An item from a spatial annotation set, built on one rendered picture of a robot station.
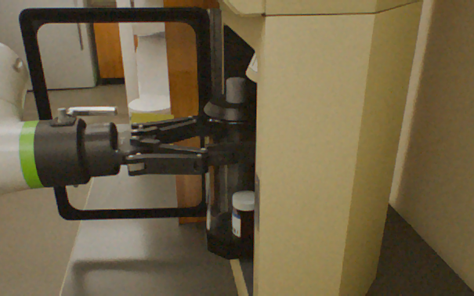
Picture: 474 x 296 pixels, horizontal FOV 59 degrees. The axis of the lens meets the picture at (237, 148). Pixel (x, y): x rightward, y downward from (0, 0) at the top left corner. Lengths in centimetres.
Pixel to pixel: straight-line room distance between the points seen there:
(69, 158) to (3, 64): 17
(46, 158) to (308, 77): 34
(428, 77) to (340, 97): 51
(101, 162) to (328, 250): 31
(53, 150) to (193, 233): 41
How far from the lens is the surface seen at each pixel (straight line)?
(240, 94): 58
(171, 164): 54
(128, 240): 90
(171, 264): 82
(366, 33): 45
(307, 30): 42
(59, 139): 58
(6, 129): 61
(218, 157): 55
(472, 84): 84
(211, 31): 72
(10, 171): 60
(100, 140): 58
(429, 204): 97
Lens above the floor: 146
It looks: 24 degrees down
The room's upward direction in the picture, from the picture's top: straight up
